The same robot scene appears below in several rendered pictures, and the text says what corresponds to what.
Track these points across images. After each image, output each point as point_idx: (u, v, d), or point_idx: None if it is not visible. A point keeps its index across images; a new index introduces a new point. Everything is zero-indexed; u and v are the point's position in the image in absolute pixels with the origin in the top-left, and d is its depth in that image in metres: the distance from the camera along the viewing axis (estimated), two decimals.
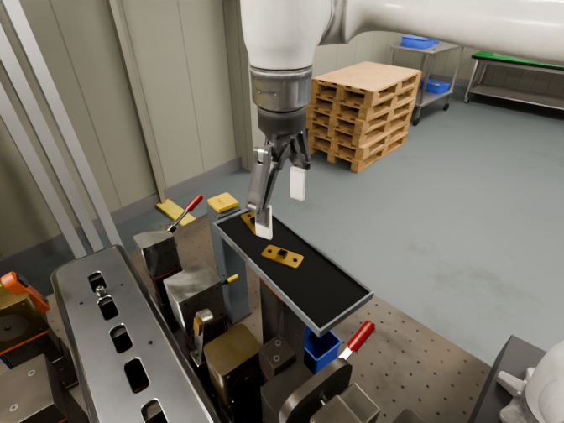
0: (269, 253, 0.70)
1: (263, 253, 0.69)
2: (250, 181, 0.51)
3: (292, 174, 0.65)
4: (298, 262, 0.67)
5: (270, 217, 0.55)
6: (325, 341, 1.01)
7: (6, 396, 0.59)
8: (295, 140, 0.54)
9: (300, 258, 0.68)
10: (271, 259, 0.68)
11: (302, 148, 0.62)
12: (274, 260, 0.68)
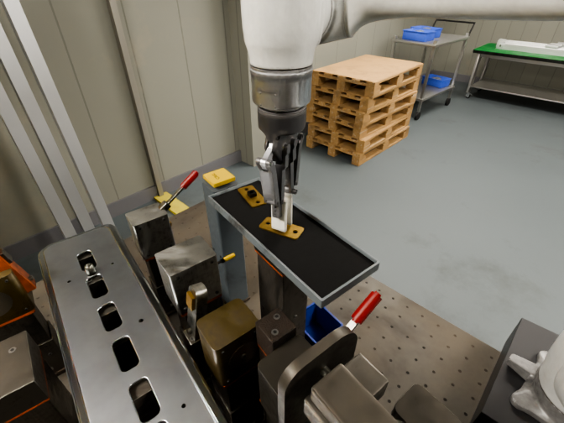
0: (267, 225, 0.65)
1: (261, 225, 0.65)
2: (262, 185, 0.54)
3: None
4: (298, 233, 0.63)
5: (285, 211, 0.60)
6: (326, 326, 0.97)
7: None
8: (295, 139, 0.54)
9: (300, 229, 0.64)
10: (269, 232, 0.64)
11: (294, 163, 0.60)
12: (273, 232, 0.64)
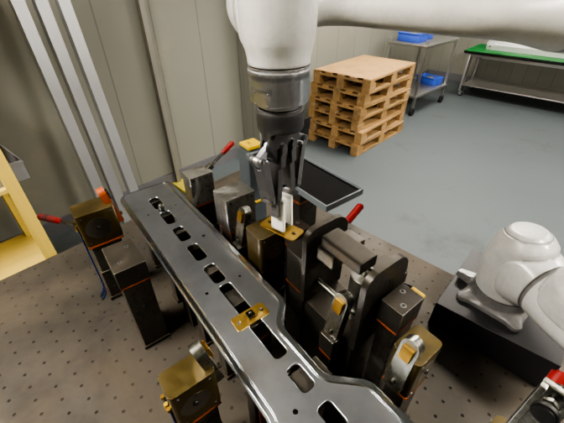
0: (268, 223, 0.66)
1: (262, 223, 0.66)
2: (257, 182, 0.55)
3: None
4: (296, 235, 0.63)
5: (284, 211, 0.60)
6: None
7: (112, 258, 0.86)
8: (295, 140, 0.54)
9: (300, 232, 0.64)
10: (269, 230, 0.65)
11: (296, 164, 0.60)
12: (272, 231, 0.64)
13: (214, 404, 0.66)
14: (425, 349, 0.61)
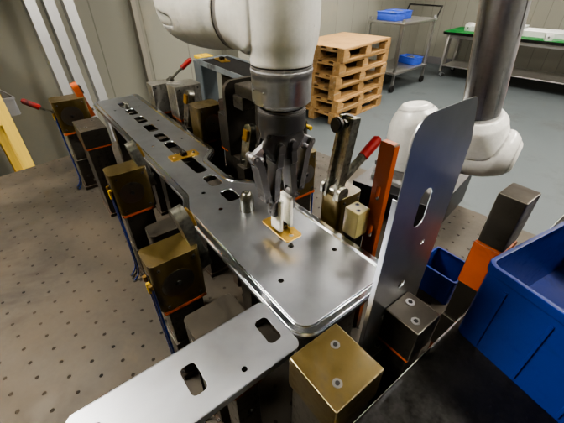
0: (270, 221, 0.66)
1: (264, 220, 0.67)
2: (254, 179, 0.56)
3: (281, 198, 0.62)
4: (293, 237, 0.62)
5: (281, 211, 0.60)
6: None
7: (80, 125, 1.08)
8: (295, 142, 0.53)
9: (297, 234, 0.63)
10: (268, 228, 0.65)
11: (300, 166, 0.59)
12: (271, 229, 0.64)
13: (149, 205, 0.87)
14: None
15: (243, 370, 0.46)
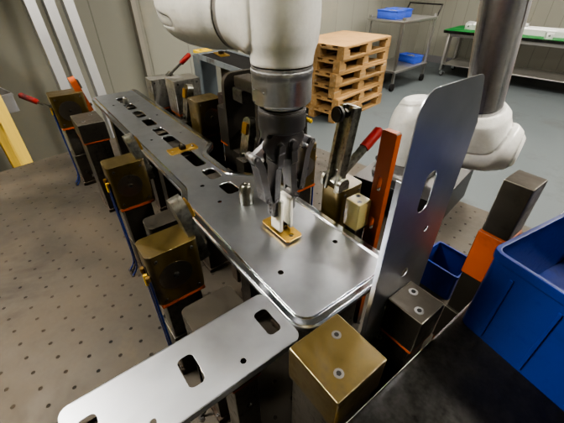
0: (270, 221, 0.66)
1: (264, 220, 0.67)
2: (254, 179, 0.56)
3: (281, 198, 0.62)
4: (293, 237, 0.62)
5: (281, 211, 0.60)
6: None
7: (78, 119, 1.06)
8: (295, 142, 0.53)
9: (297, 234, 0.63)
10: (268, 228, 0.65)
11: (300, 166, 0.59)
12: (271, 229, 0.64)
13: (148, 199, 0.86)
14: None
15: (242, 362, 0.45)
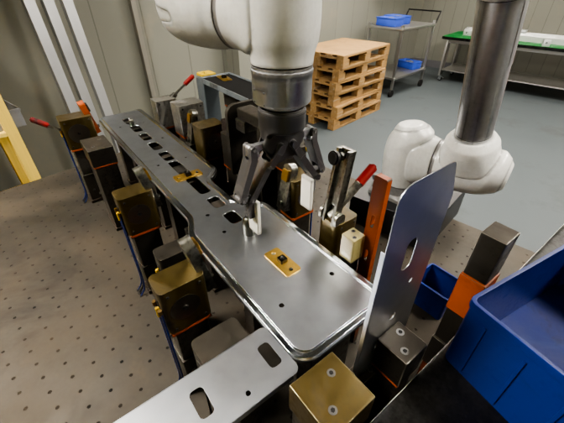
0: (272, 255, 0.72)
1: (266, 253, 0.72)
2: (238, 174, 0.53)
3: (302, 180, 0.64)
4: (292, 271, 0.68)
5: (258, 213, 0.57)
6: None
7: (87, 144, 1.12)
8: (294, 142, 0.53)
9: (296, 268, 0.68)
10: (270, 262, 0.70)
11: (314, 155, 0.60)
12: (273, 263, 0.70)
13: (155, 225, 0.91)
14: None
15: (247, 394, 0.50)
